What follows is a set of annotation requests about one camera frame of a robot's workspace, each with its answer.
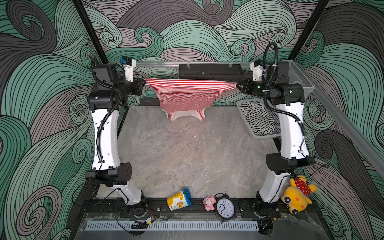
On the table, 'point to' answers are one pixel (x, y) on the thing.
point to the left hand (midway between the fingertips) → (144, 79)
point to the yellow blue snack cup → (180, 200)
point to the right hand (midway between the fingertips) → (239, 84)
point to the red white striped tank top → (185, 98)
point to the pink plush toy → (208, 202)
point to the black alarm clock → (225, 207)
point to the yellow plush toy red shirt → (296, 197)
